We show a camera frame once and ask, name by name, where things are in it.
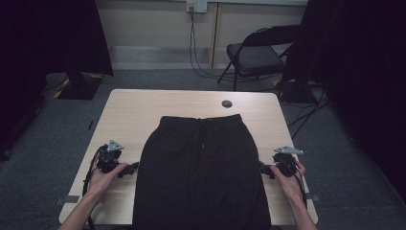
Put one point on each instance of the person's right hand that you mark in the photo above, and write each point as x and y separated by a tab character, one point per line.
292	187

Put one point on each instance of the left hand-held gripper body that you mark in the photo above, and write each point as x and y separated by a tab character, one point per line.
107	158

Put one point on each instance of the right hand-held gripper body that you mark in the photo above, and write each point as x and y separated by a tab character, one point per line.
286	163

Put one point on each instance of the dark curtain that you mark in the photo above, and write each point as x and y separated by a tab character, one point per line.
38	48
360	64

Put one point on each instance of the wooden wall strip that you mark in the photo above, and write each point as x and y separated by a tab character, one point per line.
214	35

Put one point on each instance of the grey tape strip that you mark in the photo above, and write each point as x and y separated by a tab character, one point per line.
313	197
68	199

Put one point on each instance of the black folding chair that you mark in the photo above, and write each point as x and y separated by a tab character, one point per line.
255	59

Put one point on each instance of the white wall socket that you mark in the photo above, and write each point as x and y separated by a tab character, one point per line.
197	5

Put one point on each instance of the round grey table grommet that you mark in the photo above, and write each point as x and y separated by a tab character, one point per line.
227	103

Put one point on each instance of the black pants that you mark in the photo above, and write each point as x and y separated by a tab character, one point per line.
201	179

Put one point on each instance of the black stand base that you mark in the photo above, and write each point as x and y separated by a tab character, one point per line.
79	87
293	92

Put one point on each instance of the person's left hand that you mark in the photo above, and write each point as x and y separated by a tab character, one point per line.
102	183

